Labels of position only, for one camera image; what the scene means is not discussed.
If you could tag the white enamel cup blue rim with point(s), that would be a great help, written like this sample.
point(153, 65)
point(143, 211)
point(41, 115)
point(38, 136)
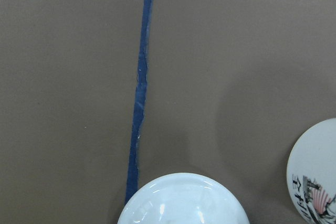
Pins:
point(311, 173)

